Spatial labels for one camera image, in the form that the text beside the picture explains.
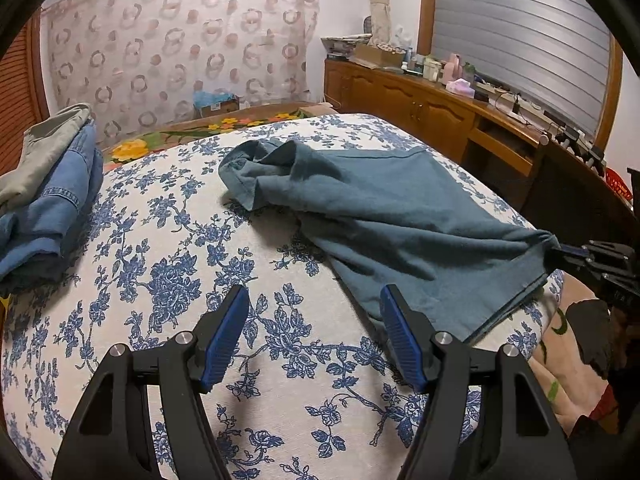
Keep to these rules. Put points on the teal pants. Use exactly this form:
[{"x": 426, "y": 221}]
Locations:
[{"x": 400, "y": 210}]

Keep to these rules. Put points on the grey window blind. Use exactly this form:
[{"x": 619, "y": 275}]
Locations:
[{"x": 525, "y": 35}]

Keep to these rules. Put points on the folded grey-green pants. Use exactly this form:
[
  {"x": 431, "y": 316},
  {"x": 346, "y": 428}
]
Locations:
[{"x": 45, "y": 145}]

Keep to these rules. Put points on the cream lace curtain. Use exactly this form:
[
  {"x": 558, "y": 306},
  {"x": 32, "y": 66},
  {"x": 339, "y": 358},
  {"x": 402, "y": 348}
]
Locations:
[{"x": 380, "y": 10}]

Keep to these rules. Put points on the blue plastic bag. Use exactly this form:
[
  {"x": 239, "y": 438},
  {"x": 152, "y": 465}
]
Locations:
[{"x": 210, "y": 96}]

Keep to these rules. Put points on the red plastic basket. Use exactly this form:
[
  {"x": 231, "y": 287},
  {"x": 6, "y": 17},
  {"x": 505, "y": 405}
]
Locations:
[{"x": 617, "y": 186}]

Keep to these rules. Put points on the black device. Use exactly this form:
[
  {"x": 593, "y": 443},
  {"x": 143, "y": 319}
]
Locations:
[{"x": 580, "y": 145}]

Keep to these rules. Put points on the folded blue jeans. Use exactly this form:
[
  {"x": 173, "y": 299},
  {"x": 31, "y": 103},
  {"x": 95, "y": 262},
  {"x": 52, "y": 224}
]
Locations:
[{"x": 55, "y": 195}]

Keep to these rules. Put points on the wooden sideboard cabinet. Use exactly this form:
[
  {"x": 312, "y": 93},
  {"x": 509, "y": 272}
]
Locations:
[{"x": 425, "y": 105}]

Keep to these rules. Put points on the small cardboard box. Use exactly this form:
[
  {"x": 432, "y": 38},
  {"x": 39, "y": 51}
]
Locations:
[{"x": 222, "y": 108}]

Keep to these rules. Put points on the bed with floral cover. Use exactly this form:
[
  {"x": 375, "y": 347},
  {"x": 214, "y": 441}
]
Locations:
[{"x": 130, "y": 150}]

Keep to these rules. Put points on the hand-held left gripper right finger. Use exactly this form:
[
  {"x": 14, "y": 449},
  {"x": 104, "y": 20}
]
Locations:
[{"x": 402, "y": 340}]

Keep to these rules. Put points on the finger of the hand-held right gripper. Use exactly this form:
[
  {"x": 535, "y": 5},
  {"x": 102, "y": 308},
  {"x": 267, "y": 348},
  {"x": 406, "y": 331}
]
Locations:
[
  {"x": 575, "y": 249},
  {"x": 565, "y": 262}
]

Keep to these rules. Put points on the wooden window frame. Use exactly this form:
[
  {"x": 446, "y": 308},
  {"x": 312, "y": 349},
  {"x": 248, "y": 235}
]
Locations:
[{"x": 427, "y": 10}]

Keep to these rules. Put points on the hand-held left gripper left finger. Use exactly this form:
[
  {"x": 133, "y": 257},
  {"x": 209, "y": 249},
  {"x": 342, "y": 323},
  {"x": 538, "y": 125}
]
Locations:
[{"x": 227, "y": 340}]

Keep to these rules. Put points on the pink tissue pack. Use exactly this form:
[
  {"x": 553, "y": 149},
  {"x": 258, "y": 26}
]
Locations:
[{"x": 460, "y": 87}]

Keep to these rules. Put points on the cluster of toiletry bottles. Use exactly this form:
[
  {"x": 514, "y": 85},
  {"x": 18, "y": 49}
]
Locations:
[{"x": 434, "y": 69}]

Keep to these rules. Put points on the open cardboard box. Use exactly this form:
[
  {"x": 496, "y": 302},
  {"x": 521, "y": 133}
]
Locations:
[{"x": 372, "y": 55}]

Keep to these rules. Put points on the person's dark clothing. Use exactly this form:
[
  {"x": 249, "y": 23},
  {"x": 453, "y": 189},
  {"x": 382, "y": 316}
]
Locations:
[{"x": 610, "y": 450}]

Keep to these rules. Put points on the brown louvered wardrobe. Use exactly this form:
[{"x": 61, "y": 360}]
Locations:
[{"x": 20, "y": 110}]

